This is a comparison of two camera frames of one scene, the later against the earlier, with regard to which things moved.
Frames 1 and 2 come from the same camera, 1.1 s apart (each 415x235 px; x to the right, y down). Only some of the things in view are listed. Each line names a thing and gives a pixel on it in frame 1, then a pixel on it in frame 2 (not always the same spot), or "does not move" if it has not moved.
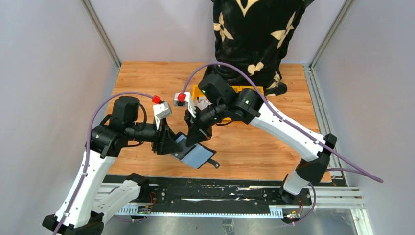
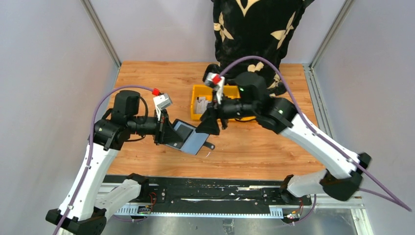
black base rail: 214,195 does not move
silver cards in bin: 201,103 does not move
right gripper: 195,122 to 217,111
